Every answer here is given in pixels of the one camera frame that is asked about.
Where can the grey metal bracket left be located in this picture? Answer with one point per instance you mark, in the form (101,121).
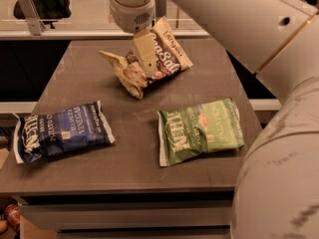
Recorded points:
(35,25)

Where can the grey metal bracket middle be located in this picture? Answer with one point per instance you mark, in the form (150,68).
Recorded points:
(160,8)

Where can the blue salt vinegar chip bag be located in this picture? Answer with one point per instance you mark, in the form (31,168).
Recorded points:
(40,136)

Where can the red brown object on floor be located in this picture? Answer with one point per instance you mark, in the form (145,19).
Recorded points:
(13,217)

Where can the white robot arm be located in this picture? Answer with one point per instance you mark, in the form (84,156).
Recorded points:
(277,190)

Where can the green jalapeno chip bag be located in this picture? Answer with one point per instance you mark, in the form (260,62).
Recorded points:
(206,128)

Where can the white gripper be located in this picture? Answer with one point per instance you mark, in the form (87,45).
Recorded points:
(130,16)

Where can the grey metal bracket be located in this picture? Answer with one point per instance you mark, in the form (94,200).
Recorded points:
(160,8)
(35,25)

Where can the brown sea salt chip bag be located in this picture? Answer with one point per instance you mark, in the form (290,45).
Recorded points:
(171,59)

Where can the black office chair left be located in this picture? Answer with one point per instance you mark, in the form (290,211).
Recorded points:
(51,11)

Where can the grey table drawer front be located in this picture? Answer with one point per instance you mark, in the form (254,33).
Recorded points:
(128,215)

